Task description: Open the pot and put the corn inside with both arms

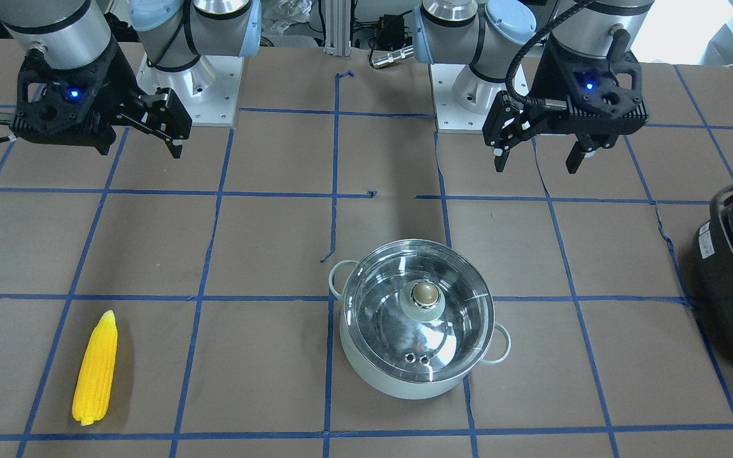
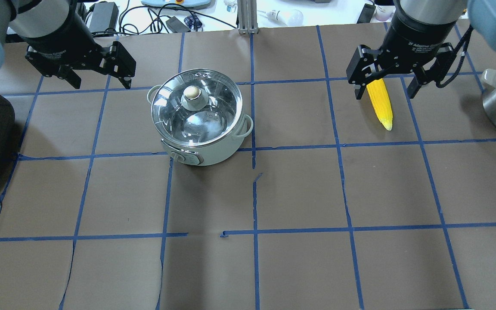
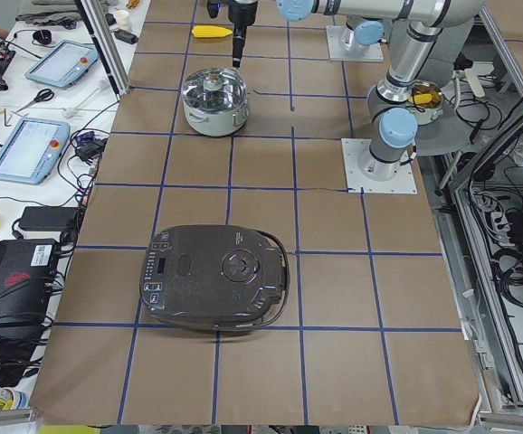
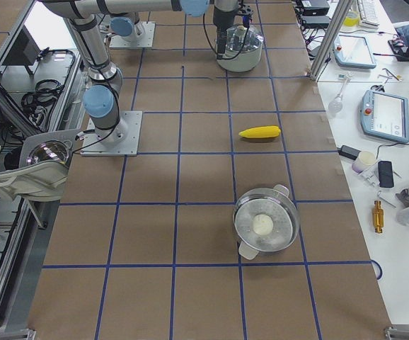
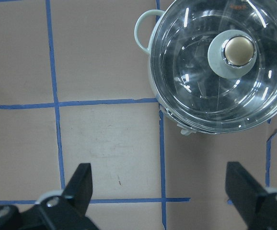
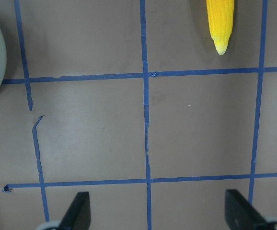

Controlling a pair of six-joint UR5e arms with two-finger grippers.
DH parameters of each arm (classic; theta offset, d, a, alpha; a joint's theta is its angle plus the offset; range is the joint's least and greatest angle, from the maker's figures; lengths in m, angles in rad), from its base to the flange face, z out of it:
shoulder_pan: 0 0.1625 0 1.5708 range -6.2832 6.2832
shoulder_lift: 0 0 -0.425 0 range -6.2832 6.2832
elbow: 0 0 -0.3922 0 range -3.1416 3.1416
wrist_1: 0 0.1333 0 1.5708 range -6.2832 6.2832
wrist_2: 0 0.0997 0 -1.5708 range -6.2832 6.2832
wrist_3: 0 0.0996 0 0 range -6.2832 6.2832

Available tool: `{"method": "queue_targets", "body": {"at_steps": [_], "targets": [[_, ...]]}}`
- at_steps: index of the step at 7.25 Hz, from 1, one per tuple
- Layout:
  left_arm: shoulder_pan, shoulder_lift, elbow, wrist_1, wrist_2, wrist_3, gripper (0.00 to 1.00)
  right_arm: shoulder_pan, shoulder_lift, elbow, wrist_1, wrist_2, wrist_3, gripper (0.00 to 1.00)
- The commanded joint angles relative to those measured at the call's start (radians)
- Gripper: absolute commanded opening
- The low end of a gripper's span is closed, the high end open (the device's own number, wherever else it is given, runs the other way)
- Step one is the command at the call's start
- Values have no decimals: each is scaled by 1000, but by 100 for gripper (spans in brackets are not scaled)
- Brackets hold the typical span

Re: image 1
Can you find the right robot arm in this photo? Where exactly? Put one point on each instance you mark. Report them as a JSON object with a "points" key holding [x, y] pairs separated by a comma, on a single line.
{"points": [[175, 34]]}

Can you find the glass pot lid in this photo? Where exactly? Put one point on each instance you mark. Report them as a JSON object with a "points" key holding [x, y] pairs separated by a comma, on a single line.
{"points": [[418, 310]]}

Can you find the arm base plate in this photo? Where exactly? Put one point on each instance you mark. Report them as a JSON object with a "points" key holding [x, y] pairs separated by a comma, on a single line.
{"points": [[461, 99], [209, 90]]}

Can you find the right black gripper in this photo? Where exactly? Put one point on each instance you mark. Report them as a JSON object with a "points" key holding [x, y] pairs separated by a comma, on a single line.
{"points": [[119, 81]]}

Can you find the pale green cooking pot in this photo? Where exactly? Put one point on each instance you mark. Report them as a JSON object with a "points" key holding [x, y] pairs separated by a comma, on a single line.
{"points": [[404, 375]]}

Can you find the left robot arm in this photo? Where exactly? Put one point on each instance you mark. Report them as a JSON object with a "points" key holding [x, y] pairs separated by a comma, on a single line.
{"points": [[501, 41]]}

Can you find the silver metal connector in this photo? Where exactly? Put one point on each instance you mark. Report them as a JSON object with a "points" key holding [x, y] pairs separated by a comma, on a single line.
{"points": [[391, 58]]}

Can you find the yellow corn cob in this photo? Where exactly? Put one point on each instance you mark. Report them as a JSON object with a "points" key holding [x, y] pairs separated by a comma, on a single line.
{"points": [[95, 379]]}

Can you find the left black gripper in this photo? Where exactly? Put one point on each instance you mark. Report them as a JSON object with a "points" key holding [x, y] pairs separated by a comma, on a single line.
{"points": [[550, 81]]}

